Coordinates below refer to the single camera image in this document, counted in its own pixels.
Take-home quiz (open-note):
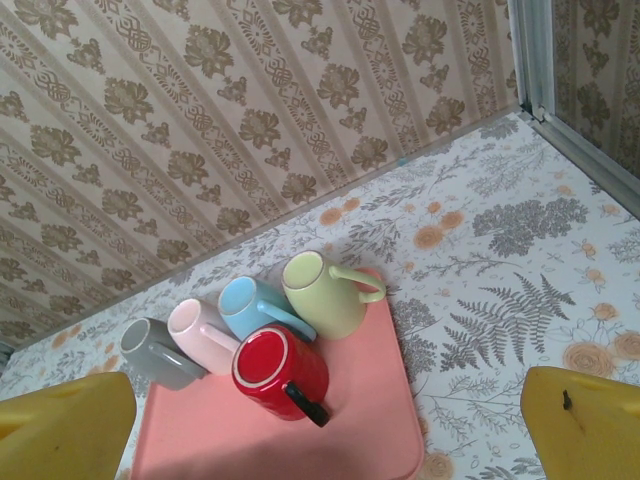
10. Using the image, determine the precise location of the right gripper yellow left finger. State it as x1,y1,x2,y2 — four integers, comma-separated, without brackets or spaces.
0,369,137,480

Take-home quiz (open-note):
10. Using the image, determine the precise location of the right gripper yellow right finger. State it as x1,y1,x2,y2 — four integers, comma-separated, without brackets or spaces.
519,364,640,480

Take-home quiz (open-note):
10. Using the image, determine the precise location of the grey smooth mug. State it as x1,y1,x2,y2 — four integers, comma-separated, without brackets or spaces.
119,316,209,392

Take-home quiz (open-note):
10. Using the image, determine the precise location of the light pink smooth mug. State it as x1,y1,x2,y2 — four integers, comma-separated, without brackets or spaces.
167,298,244,376

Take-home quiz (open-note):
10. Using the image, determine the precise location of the red mug black handle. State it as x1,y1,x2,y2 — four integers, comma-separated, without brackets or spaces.
230,324,331,427

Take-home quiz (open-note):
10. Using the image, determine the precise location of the light blue smooth mug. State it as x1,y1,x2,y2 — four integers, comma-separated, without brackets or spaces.
217,277,319,344

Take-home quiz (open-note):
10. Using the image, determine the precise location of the light green mug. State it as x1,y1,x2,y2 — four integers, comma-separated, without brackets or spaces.
280,251,387,341

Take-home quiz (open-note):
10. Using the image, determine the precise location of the pink plastic tray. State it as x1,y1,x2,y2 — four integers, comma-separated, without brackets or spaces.
130,267,426,480

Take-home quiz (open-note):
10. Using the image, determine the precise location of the aluminium table edge rail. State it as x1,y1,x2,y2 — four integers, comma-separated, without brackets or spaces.
519,109,640,221

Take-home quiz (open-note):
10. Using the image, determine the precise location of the aluminium corner post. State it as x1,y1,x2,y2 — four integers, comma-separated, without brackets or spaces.
507,0,556,124

